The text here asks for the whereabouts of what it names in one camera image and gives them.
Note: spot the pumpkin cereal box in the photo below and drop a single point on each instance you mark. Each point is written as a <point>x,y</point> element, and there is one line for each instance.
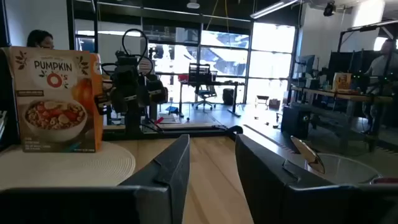
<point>54,99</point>

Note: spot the black background desk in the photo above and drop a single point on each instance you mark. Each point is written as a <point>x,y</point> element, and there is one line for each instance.
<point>217,83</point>

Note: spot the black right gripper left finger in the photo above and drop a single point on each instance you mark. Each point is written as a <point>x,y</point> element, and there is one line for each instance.
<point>174,174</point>

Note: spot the small dark stool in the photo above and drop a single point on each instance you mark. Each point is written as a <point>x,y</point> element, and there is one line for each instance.
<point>262,99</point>

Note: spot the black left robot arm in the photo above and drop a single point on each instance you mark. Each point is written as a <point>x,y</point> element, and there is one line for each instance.
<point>133,121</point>

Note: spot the long wooden workbench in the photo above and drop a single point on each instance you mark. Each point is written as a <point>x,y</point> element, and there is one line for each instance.
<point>342,96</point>

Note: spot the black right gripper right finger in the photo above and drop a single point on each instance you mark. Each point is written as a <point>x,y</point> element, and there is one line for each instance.
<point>264,186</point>

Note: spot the black aluminium table frame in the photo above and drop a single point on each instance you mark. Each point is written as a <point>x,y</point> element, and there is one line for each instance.
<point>186,132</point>

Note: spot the black floor cabinet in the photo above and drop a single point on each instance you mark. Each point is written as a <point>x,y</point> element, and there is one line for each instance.
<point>295,123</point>

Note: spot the small background cereal box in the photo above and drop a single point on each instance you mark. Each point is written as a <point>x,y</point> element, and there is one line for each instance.
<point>341,81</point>

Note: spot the black floor bin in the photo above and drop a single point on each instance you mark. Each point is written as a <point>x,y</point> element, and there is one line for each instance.
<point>228,96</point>

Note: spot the black mesh office chair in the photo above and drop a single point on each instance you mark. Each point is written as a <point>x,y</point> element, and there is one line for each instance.
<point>203,81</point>

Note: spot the person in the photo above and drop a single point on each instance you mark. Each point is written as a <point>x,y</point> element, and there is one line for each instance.
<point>39,40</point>
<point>381,67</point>

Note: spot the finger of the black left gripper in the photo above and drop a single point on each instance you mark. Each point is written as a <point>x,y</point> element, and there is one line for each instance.
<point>122,98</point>
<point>157,91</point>

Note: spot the long ceiling light bar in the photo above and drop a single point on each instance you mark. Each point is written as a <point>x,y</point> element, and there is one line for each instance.
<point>273,7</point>

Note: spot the black ceiling camera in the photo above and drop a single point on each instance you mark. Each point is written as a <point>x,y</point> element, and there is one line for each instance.
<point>329,8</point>

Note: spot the blue floor object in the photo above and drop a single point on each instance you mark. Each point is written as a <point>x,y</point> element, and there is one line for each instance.
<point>172,109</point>

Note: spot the background computer monitor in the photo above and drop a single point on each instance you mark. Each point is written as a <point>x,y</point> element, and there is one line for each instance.
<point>307,63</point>

